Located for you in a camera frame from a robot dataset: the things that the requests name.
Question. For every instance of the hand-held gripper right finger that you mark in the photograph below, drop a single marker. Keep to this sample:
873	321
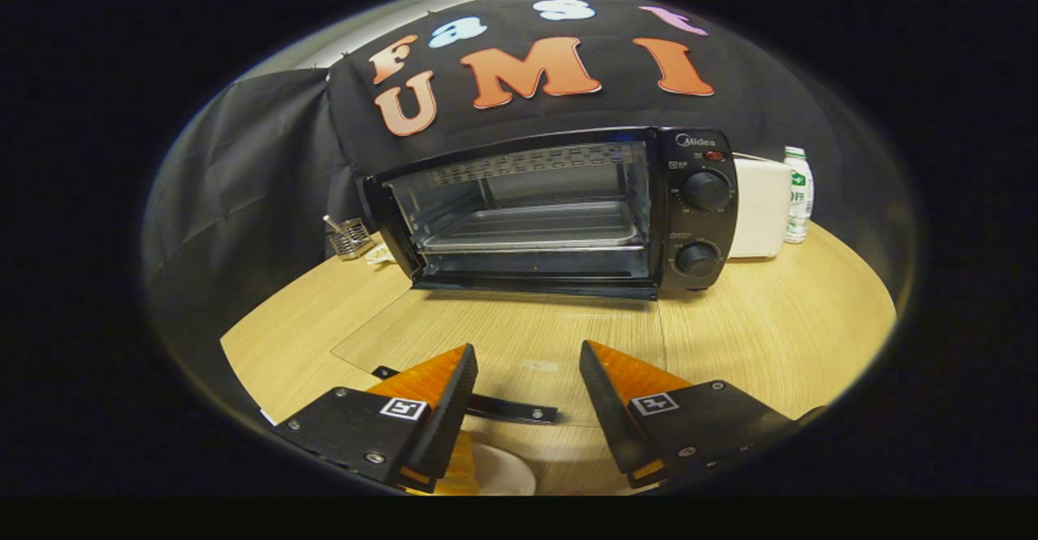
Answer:
612	418

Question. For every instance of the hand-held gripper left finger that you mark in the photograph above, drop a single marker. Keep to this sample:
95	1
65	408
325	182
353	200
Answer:
450	418

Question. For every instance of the yellow croissant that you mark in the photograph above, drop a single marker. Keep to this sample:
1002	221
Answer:
461	467

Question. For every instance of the black toaster oven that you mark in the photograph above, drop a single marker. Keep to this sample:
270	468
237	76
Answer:
699	228

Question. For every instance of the white bread toaster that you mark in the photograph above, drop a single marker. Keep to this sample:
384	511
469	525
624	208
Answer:
758	207

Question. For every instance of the white plate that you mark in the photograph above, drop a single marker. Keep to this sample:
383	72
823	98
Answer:
503	475

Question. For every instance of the white plastic bottle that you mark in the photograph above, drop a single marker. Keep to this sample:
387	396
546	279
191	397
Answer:
799	199

